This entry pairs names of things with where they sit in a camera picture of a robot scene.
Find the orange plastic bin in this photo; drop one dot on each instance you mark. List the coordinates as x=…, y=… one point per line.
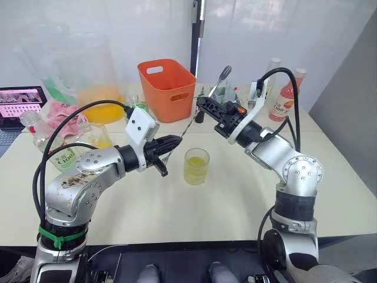
x=165, y=91

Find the pink juice bottle white cap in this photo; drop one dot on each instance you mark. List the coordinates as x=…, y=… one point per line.
x=281, y=106

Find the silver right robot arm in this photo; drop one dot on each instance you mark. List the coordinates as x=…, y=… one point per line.
x=297, y=177

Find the laptop with pink screen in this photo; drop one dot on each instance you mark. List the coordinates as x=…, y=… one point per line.
x=20, y=103

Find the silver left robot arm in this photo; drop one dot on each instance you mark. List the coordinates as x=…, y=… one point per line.
x=76, y=188

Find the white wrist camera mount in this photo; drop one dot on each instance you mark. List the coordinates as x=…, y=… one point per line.
x=248, y=118
x=140, y=123

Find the long twisted metal spoon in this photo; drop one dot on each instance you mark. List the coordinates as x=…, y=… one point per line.
x=186, y=130

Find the green label juice bottle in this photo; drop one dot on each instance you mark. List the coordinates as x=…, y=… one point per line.
x=63, y=160

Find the large clear pitcher orange juice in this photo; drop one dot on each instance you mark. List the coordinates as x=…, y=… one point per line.
x=100, y=100

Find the small black bottle stopper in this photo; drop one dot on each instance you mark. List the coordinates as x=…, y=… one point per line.
x=200, y=117

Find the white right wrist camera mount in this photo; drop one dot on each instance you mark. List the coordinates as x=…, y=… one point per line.
x=248, y=118

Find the grey sneaker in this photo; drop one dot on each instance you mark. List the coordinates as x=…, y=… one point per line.
x=17, y=269

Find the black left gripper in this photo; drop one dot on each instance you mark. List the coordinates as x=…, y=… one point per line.
x=152, y=150

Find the glass beaker with yellow liquid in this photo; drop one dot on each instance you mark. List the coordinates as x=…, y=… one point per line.
x=95, y=137

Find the clear glass utensil holder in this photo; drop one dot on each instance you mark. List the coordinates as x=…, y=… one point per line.
x=228, y=92

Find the green zip tie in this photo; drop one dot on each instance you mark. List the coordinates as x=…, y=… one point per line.
x=63, y=234

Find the pink cloth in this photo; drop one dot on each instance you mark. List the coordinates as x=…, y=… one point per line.
x=60, y=115

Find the black vertical stand pole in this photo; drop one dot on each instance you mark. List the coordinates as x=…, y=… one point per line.
x=196, y=44

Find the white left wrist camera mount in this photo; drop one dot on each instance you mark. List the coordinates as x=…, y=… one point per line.
x=140, y=123

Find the clear empty plastic bottle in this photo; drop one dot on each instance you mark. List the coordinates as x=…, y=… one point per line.
x=36, y=129

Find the clear bottle white cap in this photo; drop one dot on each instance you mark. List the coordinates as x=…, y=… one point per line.
x=274, y=66

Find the metal fork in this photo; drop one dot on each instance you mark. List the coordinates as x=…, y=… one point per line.
x=221, y=78

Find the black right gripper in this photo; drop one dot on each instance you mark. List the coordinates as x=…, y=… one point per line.
x=231, y=119

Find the grey rounded shape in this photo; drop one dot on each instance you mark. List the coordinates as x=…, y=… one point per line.
x=221, y=272
x=148, y=274

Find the drinking glass with yellow liquid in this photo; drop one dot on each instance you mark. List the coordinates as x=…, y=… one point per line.
x=196, y=168

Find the small bottle with green liquid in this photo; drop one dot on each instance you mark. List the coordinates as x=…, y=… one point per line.
x=136, y=106

